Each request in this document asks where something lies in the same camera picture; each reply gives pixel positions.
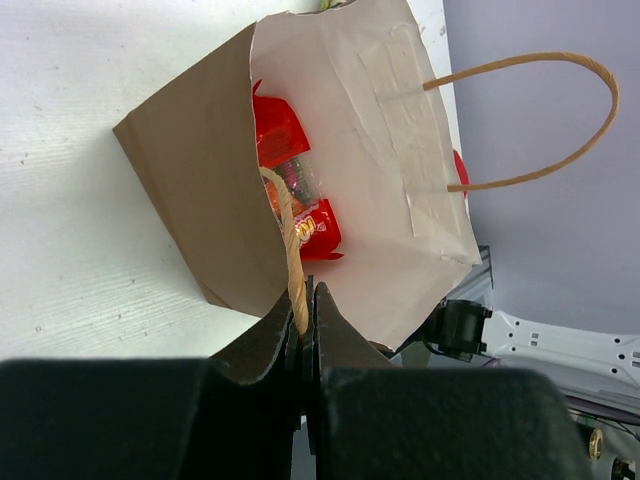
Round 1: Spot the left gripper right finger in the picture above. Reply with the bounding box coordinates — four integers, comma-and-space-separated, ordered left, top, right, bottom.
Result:
307, 284, 591, 479

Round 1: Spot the aluminium rail frame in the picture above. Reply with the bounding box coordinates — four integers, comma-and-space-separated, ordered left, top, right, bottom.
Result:
447, 245, 494, 309

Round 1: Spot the green snack packet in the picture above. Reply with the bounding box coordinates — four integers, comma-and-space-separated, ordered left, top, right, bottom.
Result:
320, 0, 350, 11

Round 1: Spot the red gummy candy packet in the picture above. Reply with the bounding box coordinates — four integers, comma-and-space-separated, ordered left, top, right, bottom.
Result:
252, 83, 343, 261

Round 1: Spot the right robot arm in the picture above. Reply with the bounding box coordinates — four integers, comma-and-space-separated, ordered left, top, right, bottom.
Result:
419, 300, 639, 479

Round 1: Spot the large red snack packet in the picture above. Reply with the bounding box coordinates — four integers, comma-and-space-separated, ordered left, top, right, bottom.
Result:
453, 150, 470, 186

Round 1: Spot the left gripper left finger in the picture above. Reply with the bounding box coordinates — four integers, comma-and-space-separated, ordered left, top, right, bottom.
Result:
1, 297, 299, 479

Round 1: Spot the brown paper bag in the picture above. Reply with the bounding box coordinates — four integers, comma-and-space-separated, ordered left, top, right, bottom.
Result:
112, 0, 621, 354

